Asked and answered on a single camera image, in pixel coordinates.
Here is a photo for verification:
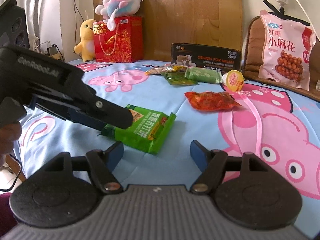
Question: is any large pink snack bag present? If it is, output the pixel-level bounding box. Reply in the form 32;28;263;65
257;9;317;91

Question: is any pink and blue plush toy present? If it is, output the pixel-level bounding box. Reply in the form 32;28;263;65
95;0;144;29

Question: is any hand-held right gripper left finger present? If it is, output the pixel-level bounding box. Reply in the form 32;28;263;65
54;141;125;194

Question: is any jelly cup with yellow lid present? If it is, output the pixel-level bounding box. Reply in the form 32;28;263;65
222;70;244;92

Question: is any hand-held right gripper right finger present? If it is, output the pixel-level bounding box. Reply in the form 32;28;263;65
190;140;263;194

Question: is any red gift bag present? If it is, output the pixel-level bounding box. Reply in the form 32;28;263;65
92;16;144;63

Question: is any orange yellow snack packet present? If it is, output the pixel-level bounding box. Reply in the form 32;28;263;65
145;64;190;77

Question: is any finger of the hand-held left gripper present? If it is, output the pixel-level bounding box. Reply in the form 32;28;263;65
65;108;108;131
82;96;134;130

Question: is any small dark green snack packet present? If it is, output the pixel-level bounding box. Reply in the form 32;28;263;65
164;72;198;86

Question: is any black cable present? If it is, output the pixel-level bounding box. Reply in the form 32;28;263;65
0;154;25;191

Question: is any yellow plush duck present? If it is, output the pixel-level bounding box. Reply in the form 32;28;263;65
73;19;98;62

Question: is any light green snack packet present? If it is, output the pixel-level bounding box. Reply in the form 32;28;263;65
184;67;223;84

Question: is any large bright green snack packet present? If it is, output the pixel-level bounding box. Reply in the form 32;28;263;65
99;104;177;155

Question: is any black box with sheep print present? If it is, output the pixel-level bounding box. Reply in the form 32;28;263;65
171;43;242;72

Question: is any white cable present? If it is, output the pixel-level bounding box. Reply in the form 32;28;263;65
281;0;320;42

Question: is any blue printed blanket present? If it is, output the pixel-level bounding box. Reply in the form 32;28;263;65
14;59;320;205

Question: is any white curtain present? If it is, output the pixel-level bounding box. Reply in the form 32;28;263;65
15;0;66;63

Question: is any red snack packet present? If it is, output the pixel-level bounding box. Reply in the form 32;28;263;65
184;91;242;112

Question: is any wooden headboard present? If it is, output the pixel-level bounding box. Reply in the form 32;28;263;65
93;0;244;63

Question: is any person's left hand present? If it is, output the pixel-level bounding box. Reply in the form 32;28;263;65
0;122;23;157

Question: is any black strap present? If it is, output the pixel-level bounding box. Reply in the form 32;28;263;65
262;0;313;26

